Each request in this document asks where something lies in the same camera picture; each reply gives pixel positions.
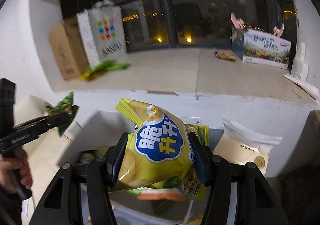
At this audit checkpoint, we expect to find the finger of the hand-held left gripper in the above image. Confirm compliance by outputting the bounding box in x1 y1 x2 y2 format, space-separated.
14 106 79 132
0 125 68 152

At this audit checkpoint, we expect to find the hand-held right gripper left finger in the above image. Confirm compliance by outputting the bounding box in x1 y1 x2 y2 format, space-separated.
29 132 129 225

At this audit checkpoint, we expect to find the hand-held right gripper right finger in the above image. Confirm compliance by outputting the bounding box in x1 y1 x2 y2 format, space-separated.
187 131 287 225

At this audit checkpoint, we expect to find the green pea packet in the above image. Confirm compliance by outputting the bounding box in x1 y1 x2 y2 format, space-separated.
45 91 79 137

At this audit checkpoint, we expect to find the yellow green snack packet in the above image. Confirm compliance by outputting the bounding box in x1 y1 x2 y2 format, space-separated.
179 124 210 202

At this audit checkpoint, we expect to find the white box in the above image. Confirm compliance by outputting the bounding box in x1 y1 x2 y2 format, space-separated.
54 109 203 225

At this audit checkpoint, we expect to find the yellow chips bag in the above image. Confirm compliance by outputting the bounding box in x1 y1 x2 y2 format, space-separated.
108 98 198 192

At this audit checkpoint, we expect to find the person's left hand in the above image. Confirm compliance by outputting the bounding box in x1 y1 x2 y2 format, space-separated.
0 150 33 193

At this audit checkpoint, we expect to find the white sofa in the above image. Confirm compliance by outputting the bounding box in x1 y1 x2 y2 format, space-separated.
14 93 75 215

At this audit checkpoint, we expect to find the cream snack bag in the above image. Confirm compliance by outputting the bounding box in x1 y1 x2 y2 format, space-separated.
212 115 283 178

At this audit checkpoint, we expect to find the orange white snack packet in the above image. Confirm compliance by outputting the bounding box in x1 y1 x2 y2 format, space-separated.
137 189 185 202

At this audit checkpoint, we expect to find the brown cardboard box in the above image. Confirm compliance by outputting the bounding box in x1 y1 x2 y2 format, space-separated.
49 17 90 81

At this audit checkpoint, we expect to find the pile of green sachets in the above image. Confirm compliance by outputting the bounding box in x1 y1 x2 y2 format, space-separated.
79 60 131 82

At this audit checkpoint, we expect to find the white paper shopping bag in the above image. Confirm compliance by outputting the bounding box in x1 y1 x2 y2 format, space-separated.
76 0 128 68

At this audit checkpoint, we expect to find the brown flat packet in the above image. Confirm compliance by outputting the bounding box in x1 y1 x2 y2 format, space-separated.
214 50 237 62

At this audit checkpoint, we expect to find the white tube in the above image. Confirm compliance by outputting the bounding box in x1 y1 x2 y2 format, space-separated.
283 74 320 101

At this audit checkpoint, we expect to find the landscape printed box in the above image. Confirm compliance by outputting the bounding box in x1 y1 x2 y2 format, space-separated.
230 26 292 69

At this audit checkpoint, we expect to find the white plastic bottle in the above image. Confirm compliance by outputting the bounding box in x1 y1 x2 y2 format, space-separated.
291 42 309 81

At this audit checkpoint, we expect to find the dark glass window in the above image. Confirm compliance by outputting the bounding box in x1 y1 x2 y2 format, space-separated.
59 0 298 53

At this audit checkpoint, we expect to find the pink curved ornament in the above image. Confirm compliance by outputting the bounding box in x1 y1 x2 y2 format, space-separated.
272 23 285 38
230 13 245 29

